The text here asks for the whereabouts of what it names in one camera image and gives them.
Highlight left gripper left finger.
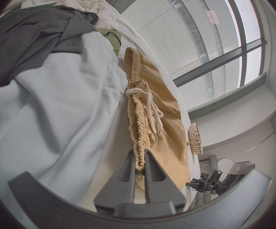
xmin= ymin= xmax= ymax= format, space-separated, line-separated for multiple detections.
xmin=94 ymin=149 xmax=137 ymax=208

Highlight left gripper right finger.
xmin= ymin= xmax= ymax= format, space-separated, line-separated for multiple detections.
xmin=144 ymin=149 xmax=186 ymax=204

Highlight tan trousers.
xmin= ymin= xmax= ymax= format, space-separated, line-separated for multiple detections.
xmin=124 ymin=47 xmax=191 ymax=191

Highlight round woven basket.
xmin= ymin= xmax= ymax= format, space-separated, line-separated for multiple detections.
xmin=188 ymin=123 xmax=203 ymax=155

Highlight pale blue garment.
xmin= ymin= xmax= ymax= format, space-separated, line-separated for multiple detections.
xmin=0 ymin=31 xmax=129 ymax=208

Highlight green garment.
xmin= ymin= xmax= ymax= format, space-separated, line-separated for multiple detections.
xmin=96 ymin=28 xmax=123 ymax=57

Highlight black garment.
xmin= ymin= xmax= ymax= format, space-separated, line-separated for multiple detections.
xmin=0 ymin=7 xmax=99 ymax=86

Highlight window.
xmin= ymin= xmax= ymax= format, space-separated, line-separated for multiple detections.
xmin=119 ymin=0 xmax=272 ymax=109

